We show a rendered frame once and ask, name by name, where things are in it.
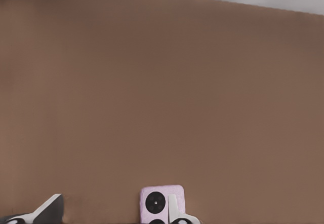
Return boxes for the pink smartphone with black lenses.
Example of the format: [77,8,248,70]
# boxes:
[139,184,187,224]

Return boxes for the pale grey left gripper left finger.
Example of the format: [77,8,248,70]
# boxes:
[0,193,64,224]

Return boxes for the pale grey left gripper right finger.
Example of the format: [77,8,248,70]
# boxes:
[167,194,201,224]

